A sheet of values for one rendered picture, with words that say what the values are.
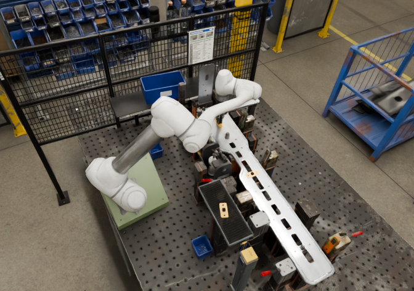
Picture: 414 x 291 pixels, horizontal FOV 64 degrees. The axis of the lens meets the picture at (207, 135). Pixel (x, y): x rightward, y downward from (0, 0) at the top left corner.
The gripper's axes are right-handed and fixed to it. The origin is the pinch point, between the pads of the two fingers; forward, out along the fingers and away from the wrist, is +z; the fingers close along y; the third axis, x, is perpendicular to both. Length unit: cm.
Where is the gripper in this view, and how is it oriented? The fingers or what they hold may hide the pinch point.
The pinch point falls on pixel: (219, 119)
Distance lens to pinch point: 235.6
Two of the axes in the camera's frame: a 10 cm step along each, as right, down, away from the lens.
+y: 9.0, -2.9, 3.1
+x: -4.3, -6.9, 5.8
